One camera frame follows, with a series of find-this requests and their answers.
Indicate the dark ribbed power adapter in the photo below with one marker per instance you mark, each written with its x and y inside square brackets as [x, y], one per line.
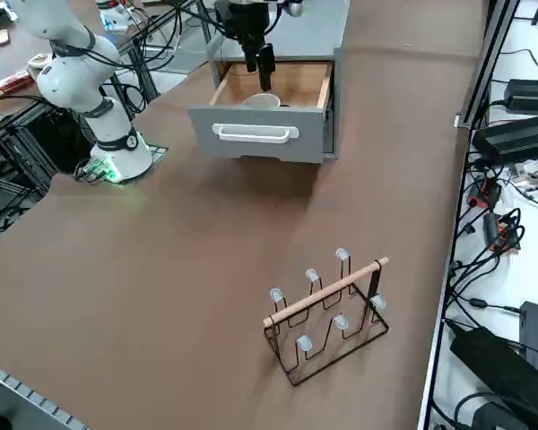
[515, 139]

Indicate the white device with blue light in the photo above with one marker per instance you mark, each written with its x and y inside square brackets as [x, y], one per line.
[114, 20]

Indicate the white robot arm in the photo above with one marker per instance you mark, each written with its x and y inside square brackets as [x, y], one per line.
[76, 80]

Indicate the red and black device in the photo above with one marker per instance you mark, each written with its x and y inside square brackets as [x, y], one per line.
[486, 192]

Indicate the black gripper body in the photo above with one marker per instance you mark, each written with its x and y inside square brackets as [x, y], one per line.
[249, 18]

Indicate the orange and black device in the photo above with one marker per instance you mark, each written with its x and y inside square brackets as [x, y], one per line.
[497, 233]

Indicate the small printed box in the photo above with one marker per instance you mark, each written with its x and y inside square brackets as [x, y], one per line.
[40, 62]

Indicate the red packet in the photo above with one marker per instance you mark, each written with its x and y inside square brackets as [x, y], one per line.
[9, 85]

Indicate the slotted aluminium edge rail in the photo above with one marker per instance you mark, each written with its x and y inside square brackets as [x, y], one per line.
[27, 398]

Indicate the aluminium profile post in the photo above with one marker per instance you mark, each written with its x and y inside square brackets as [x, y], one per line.
[488, 62]

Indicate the large black power brick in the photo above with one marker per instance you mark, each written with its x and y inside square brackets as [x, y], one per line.
[497, 363]

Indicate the black power adapter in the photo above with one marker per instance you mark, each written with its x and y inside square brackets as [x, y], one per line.
[533, 94]

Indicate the gray steel drawer cabinet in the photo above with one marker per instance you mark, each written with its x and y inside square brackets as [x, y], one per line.
[314, 27]

